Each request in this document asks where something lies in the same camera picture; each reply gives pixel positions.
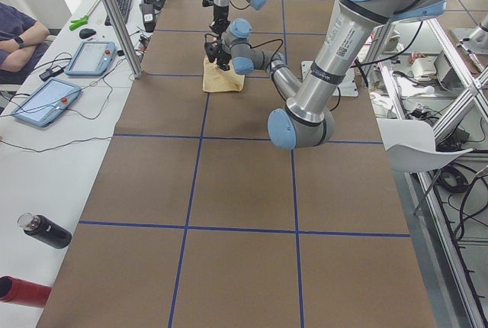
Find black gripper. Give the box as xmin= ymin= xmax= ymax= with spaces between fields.
xmin=209 ymin=5 xmax=230 ymax=37
xmin=217 ymin=40 xmax=232 ymax=71

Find beige long sleeve shirt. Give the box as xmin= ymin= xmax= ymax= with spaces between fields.
xmin=202 ymin=56 xmax=245 ymax=93

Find seated person forearm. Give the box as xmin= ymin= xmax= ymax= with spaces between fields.
xmin=1 ymin=21 xmax=50 ymax=72

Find black keyboard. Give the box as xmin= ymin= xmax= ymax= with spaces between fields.
xmin=115 ymin=0 xmax=133 ymax=24

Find blue teach pendant far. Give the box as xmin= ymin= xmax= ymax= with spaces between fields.
xmin=64 ymin=41 xmax=117 ymax=77

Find blue teach pendant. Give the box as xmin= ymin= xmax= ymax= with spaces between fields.
xmin=64 ymin=41 xmax=117 ymax=77
xmin=11 ymin=78 xmax=82 ymax=127

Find black computer mouse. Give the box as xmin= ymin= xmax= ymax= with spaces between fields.
xmin=79 ymin=28 xmax=97 ymax=39

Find green plastic tool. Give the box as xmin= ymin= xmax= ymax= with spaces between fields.
xmin=69 ymin=15 xmax=89 ymax=31

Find blue teach pendant near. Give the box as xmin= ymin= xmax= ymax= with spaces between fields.
xmin=11 ymin=78 xmax=82 ymax=127

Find white plastic chair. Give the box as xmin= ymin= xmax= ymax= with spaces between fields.
xmin=377 ymin=118 xmax=473 ymax=173

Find black water bottle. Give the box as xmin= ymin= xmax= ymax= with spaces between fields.
xmin=17 ymin=213 xmax=72 ymax=249

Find red water bottle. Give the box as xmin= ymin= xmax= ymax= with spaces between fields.
xmin=1 ymin=276 xmax=51 ymax=308

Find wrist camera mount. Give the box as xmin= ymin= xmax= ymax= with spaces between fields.
xmin=204 ymin=40 xmax=220 ymax=63
xmin=202 ymin=0 xmax=214 ymax=8

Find left black braided cable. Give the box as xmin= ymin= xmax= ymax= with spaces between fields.
xmin=203 ymin=32 xmax=342 ymax=114

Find aluminium frame post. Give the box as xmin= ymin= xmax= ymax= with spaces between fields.
xmin=101 ymin=0 xmax=143 ymax=79

